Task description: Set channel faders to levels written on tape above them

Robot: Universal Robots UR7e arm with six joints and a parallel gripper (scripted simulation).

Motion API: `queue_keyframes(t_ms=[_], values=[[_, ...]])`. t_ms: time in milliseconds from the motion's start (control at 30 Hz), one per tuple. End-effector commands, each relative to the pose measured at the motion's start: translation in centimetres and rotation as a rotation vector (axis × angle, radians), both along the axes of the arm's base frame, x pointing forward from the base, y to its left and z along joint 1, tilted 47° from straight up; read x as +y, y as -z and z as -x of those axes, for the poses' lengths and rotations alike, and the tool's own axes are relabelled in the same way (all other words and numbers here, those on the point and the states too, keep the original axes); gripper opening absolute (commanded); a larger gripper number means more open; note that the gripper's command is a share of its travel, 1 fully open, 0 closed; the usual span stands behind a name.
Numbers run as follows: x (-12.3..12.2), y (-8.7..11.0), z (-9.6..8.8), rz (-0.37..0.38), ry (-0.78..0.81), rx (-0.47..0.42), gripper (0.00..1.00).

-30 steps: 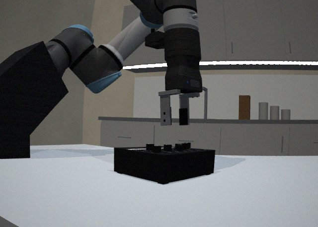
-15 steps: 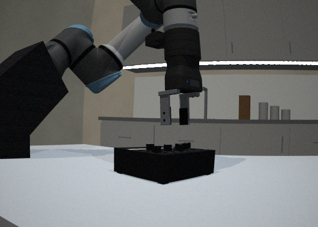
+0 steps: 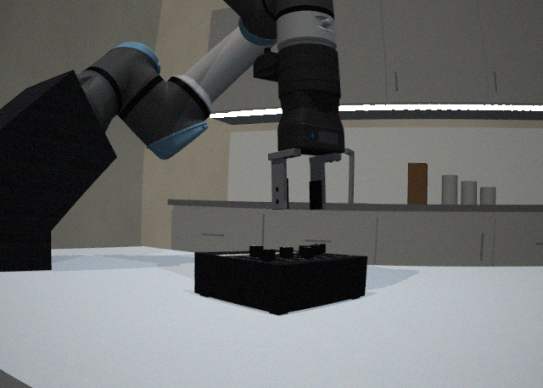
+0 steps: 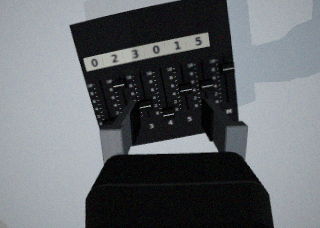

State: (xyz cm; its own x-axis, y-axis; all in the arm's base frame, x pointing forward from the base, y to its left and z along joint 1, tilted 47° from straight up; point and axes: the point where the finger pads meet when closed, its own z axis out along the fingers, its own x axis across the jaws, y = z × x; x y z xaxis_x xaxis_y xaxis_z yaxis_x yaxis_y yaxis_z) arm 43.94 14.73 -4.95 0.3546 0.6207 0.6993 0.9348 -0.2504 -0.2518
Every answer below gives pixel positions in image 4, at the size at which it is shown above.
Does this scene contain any black lighting desk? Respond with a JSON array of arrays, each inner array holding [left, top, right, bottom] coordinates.
[[69, 0, 239, 146]]

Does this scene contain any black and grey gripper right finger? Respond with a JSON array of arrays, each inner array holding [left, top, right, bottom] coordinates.
[[201, 99, 248, 160]]

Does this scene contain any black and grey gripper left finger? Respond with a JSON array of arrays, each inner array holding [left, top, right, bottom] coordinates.
[[99, 101, 141, 164]]

